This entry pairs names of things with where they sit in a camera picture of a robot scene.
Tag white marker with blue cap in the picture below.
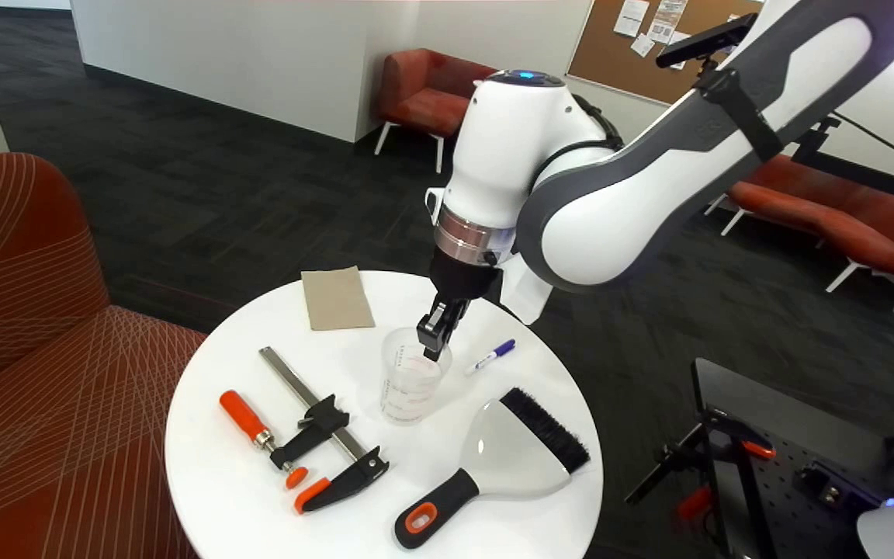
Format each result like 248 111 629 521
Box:
465 339 517 376

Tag clear plastic measuring cup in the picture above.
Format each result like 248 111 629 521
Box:
380 327 453 426

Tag brown paper napkin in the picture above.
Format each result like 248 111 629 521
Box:
301 266 376 332

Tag red chair with white legs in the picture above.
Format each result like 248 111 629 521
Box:
374 48 499 174

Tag cork notice board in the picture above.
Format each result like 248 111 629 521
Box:
566 0 766 106

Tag black and orange clamp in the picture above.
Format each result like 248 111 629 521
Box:
624 410 778 523

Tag pinned paper notes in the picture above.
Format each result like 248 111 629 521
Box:
613 0 693 71

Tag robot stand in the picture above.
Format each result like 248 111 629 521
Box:
691 357 894 559

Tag red bench with white legs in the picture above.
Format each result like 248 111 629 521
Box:
705 153 894 314

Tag black power box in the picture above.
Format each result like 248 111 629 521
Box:
799 461 884 515

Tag red patterned armchair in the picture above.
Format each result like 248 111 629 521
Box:
0 152 208 559

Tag clear scraper brush black handle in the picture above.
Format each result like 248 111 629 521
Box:
394 387 592 550

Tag bar clamp with orange handle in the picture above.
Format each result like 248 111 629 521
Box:
219 346 390 515

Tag camera on mount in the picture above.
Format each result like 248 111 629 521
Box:
655 12 760 78

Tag black cable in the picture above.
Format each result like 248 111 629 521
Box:
831 111 894 177

